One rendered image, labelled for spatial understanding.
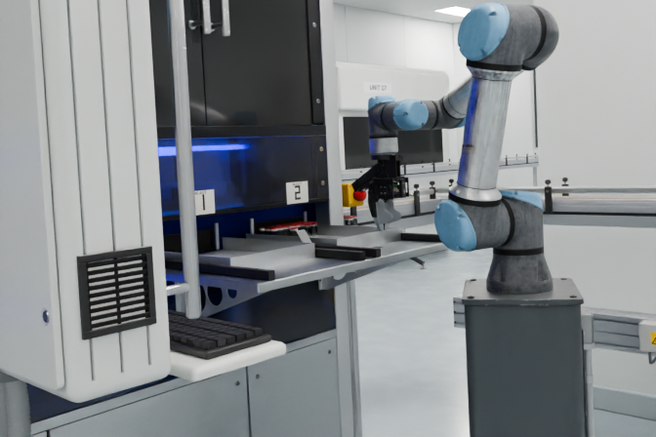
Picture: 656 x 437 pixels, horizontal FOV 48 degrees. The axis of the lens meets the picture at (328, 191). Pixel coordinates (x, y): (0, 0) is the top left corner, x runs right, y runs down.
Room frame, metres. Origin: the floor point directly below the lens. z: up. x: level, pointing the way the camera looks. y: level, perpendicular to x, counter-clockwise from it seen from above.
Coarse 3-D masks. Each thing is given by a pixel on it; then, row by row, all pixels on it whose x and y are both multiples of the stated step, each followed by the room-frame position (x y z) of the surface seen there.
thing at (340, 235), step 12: (324, 228) 2.19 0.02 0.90; (336, 228) 2.16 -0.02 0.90; (348, 228) 2.13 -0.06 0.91; (360, 228) 2.10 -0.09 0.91; (372, 228) 2.07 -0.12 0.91; (396, 228) 1.99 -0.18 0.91; (276, 240) 1.96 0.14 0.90; (288, 240) 1.93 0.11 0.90; (300, 240) 1.90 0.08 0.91; (312, 240) 1.87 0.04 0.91; (324, 240) 1.84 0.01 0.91; (336, 240) 1.82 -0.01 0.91; (348, 240) 1.85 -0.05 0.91; (360, 240) 1.88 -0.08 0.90; (372, 240) 1.92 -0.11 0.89; (384, 240) 1.95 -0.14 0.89; (396, 240) 1.99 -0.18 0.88
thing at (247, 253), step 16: (224, 240) 1.98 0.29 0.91; (240, 240) 1.93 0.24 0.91; (256, 240) 1.89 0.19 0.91; (272, 240) 1.85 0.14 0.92; (176, 256) 1.70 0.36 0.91; (208, 256) 1.62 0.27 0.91; (224, 256) 1.85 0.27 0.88; (240, 256) 1.59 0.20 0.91; (256, 256) 1.62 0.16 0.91; (272, 256) 1.65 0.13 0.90; (288, 256) 1.69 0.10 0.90; (304, 256) 1.73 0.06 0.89
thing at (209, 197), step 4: (196, 192) 1.83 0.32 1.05; (200, 192) 1.84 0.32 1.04; (204, 192) 1.84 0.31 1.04; (208, 192) 1.85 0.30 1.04; (212, 192) 1.86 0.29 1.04; (196, 196) 1.83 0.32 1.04; (200, 196) 1.84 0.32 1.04; (204, 196) 1.84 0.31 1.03; (208, 196) 1.85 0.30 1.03; (212, 196) 1.86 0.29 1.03; (196, 200) 1.83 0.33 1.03; (200, 200) 1.83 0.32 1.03; (208, 200) 1.85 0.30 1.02; (212, 200) 1.86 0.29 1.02; (196, 204) 1.83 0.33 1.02; (200, 204) 1.83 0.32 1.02; (208, 204) 1.85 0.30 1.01; (212, 204) 1.86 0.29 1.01; (196, 208) 1.83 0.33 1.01; (200, 208) 1.83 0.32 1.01; (208, 208) 1.85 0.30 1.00; (212, 208) 1.86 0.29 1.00; (196, 212) 1.82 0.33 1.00; (200, 212) 1.83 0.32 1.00; (204, 212) 1.84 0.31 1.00; (208, 212) 1.85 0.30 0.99; (212, 212) 1.86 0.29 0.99
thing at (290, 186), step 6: (288, 186) 2.06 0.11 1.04; (294, 186) 2.08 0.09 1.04; (300, 186) 2.09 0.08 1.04; (306, 186) 2.11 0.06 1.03; (288, 192) 2.06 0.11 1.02; (294, 192) 2.08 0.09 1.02; (306, 192) 2.11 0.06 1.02; (288, 198) 2.06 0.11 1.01; (294, 198) 2.08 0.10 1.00; (306, 198) 2.11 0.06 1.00
